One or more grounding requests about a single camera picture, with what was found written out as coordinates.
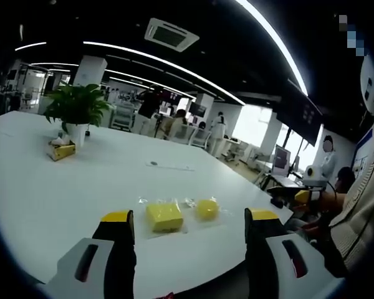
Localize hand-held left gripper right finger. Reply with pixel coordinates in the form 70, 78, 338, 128
244, 207, 346, 299

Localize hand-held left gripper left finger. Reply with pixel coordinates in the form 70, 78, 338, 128
45, 210, 137, 299

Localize yellow round silicone block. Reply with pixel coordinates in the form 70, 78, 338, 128
195, 198, 221, 222

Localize yellow rectangular silicone block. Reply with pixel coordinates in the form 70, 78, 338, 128
145, 202, 185, 234

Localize person's legs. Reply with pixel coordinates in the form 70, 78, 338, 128
283, 214, 334, 250

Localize computer monitor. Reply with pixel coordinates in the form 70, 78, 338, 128
272, 144, 291, 179

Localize person's beige knit sweater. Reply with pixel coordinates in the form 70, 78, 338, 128
328, 102, 374, 277

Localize clear plastic bag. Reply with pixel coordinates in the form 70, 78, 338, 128
183, 195, 234, 233
138, 196, 190, 240

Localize white worn device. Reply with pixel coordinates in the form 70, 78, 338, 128
360, 53, 374, 116

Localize white office chair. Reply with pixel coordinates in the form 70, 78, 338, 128
191, 128, 212, 150
171, 123, 198, 146

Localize yellow tissue box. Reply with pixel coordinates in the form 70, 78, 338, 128
46, 136, 77, 162

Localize white paper strip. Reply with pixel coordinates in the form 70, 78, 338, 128
145, 159, 196, 173

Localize white shelf cart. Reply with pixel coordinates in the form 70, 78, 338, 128
110, 102, 135, 132

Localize green potted plant white pot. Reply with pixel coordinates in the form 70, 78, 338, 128
42, 83, 113, 148

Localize ceiling air conditioner vent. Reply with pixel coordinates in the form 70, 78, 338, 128
143, 17, 201, 53

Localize wall poster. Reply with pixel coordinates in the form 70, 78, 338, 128
351, 127, 374, 181

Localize large black wall screen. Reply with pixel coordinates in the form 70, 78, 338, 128
274, 92, 324, 147

